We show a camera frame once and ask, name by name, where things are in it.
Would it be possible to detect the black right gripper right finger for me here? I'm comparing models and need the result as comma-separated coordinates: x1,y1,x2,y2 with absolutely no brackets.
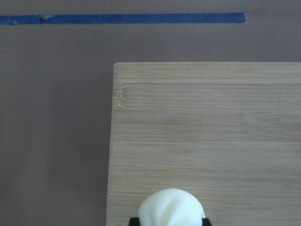
202,218,212,226

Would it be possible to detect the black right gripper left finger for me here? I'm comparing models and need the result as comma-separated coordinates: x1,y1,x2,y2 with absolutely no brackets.
128,217,141,226

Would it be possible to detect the white steamed bun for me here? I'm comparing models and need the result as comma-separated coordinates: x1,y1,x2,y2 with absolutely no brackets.
137,188,206,226

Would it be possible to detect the bamboo cutting board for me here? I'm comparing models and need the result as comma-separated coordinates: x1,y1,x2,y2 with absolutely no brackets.
106,62,301,226

